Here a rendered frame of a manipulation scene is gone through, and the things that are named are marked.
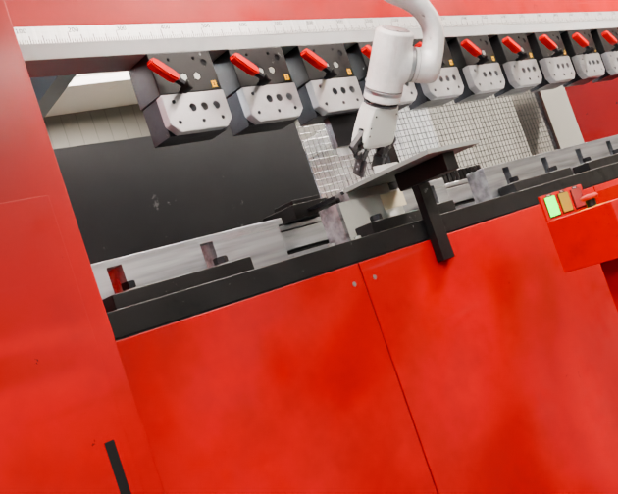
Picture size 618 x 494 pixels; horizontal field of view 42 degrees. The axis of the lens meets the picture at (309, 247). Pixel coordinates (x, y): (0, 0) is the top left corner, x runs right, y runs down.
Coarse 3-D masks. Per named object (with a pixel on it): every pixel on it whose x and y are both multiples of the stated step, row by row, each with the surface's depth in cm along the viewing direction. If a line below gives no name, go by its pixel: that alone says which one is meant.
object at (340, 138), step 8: (328, 120) 186; (336, 120) 188; (344, 120) 190; (352, 120) 191; (328, 128) 187; (336, 128) 187; (344, 128) 189; (352, 128) 190; (336, 136) 186; (344, 136) 188; (336, 144) 186; (344, 144) 187; (336, 152) 187; (344, 152) 188
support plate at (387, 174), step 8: (456, 144) 169; (464, 144) 171; (472, 144) 173; (424, 152) 163; (432, 152) 163; (440, 152) 167; (456, 152) 177; (408, 160) 166; (416, 160) 166; (424, 160) 171; (392, 168) 170; (400, 168) 170; (408, 168) 175; (376, 176) 174; (384, 176) 176; (392, 176) 182; (352, 184) 180; (360, 184) 178; (368, 184) 181; (376, 184) 187; (344, 192) 182
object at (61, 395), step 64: (0, 0) 116; (0, 64) 113; (0, 128) 111; (0, 192) 108; (64, 192) 114; (0, 256) 106; (64, 256) 112; (0, 320) 104; (64, 320) 109; (0, 384) 102; (64, 384) 107; (128, 384) 113; (0, 448) 100; (64, 448) 105; (128, 448) 110
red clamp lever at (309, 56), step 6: (306, 48) 178; (306, 54) 177; (312, 54) 178; (306, 60) 179; (312, 60) 178; (318, 60) 179; (318, 66) 180; (324, 66) 180; (330, 72) 181; (336, 72) 181; (324, 78) 184; (330, 78) 183
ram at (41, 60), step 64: (64, 0) 147; (128, 0) 156; (192, 0) 166; (256, 0) 177; (320, 0) 190; (384, 0) 206; (448, 0) 224; (512, 0) 245; (576, 0) 271; (64, 64) 146; (128, 64) 157
